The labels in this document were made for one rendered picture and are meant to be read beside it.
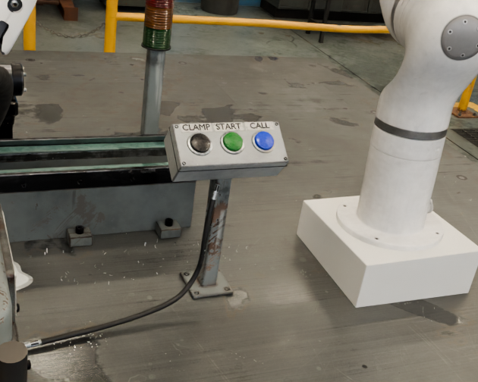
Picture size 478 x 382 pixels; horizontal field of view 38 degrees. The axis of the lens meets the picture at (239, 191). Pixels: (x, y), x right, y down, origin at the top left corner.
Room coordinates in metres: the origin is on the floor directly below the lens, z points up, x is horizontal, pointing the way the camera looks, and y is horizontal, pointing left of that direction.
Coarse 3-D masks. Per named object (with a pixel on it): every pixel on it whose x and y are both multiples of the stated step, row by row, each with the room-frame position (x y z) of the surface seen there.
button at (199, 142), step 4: (192, 136) 0.89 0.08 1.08; (196, 136) 0.89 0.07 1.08; (200, 136) 0.90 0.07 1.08; (204, 136) 0.90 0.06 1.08; (192, 140) 0.89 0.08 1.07; (196, 140) 0.89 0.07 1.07; (200, 140) 0.89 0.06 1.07; (204, 140) 0.89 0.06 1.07; (208, 140) 0.90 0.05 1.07; (192, 144) 0.88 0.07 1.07; (196, 144) 0.88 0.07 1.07; (200, 144) 0.89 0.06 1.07; (204, 144) 0.89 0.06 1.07; (208, 144) 0.89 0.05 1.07; (192, 148) 0.88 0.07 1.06; (196, 148) 0.88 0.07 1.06; (200, 148) 0.88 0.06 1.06; (204, 148) 0.88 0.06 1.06; (208, 148) 0.89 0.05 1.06; (200, 152) 0.88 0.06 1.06
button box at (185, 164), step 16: (176, 128) 0.90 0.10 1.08; (192, 128) 0.91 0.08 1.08; (208, 128) 0.92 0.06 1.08; (224, 128) 0.93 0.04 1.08; (240, 128) 0.94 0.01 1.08; (256, 128) 0.95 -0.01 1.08; (272, 128) 0.96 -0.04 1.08; (176, 144) 0.88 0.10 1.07; (176, 160) 0.87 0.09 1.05; (192, 160) 0.87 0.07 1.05; (208, 160) 0.88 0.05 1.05; (224, 160) 0.89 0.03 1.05; (240, 160) 0.90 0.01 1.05; (256, 160) 0.91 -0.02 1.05; (272, 160) 0.92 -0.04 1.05; (288, 160) 0.93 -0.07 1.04; (176, 176) 0.87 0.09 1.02; (192, 176) 0.88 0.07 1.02; (208, 176) 0.90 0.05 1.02; (224, 176) 0.91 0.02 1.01; (240, 176) 0.92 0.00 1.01; (256, 176) 0.94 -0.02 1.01
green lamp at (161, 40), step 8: (144, 32) 1.43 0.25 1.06; (152, 32) 1.42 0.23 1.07; (160, 32) 1.42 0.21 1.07; (168, 32) 1.44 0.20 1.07; (144, 40) 1.43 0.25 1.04; (152, 40) 1.42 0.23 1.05; (160, 40) 1.42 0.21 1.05; (168, 40) 1.44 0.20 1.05; (152, 48) 1.42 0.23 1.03; (160, 48) 1.42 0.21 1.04; (168, 48) 1.44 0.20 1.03
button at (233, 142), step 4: (224, 136) 0.91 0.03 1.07; (228, 136) 0.91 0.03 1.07; (232, 136) 0.92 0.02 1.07; (236, 136) 0.92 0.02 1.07; (240, 136) 0.92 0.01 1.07; (224, 140) 0.91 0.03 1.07; (228, 140) 0.91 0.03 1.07; (232, 140) 0.91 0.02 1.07; (236, 140) 0.91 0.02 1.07; (240, 140) 0.92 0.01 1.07; (224, 144) 0.91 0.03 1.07; (228, 144) 0.90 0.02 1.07; (232, 144) 0.91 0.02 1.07; (236, 144) 0.91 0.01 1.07; (240, 144) 0.91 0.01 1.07; (228, 148) 0.90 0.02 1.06; (232, 148) 0.90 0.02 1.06; (236, 148) 0.90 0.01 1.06; (240, 148) 0.91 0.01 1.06
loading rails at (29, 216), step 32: (0, 160) 1.05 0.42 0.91; (32, 160) 1.08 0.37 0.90; (64, 160) 1.10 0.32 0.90; (96, 160) 1.13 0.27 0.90; (128, 160) 1.16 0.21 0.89; (160, 160) 1.18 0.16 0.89; (0, 192) 0.96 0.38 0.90; (32, 192) 0.98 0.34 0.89; (64, 192) 1.00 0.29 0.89; (96, 192) 1.03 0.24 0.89; (128, 192) 1.05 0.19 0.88; (160, 192) 1.08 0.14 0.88; (192, 192) 1.11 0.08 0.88; (32, 224) 0.98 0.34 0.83; (64, 224) 1.01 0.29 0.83; (96, 224) 1.03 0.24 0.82; (128, 224) 1.06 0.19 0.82; (160, 224) 1.07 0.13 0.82
